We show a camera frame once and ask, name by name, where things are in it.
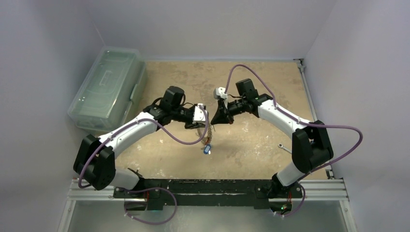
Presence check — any large keyring with keys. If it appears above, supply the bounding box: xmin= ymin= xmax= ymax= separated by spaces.
xmin=201 ymin=123 xmax=214 ymax=151

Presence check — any translucent green plastic storage box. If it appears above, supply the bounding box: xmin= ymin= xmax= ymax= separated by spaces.
xmin=68 ymin=46 xmax=147 ymax=133

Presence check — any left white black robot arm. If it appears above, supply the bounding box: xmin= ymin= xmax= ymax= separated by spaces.
xmin=73 ymin=86 xmax=208 ymax=198

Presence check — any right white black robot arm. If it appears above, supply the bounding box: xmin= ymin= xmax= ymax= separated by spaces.
xmin=211 ymin=78 xmax=334 ymax=198

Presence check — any blue plastic key tag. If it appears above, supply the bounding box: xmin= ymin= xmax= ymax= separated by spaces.
xmin=203 ymin=144 xmax=212 ymax=155

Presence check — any silver wrench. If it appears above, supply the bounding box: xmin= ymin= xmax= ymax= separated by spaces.
xmin=278 ymin=144 xmax=292 ymax=154

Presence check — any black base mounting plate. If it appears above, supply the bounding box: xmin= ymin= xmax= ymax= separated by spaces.
xmin=113 ymin=179 xmax=303 ymax=212

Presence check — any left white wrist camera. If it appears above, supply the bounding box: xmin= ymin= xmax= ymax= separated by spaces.
xmin=192 ymin=103 xmax=208 ymax=123

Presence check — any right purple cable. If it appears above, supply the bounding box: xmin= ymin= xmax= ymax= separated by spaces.
xmin=224 ymin=64 xmax=364 ymax=218

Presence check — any purple cable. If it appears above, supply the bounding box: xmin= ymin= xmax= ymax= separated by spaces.
xmin=224 ymin=64 xmax=364 ymax=218
xmin=77 ymin=107 xmax=210 ymax=225

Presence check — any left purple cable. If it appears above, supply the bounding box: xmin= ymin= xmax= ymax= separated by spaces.
xmin=77 ymin=107 xmax=210 ymax=225

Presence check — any aluminium frame rail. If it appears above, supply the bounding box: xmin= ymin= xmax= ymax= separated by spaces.
xmin=69 ymin=59 xmax=351 ymax=232

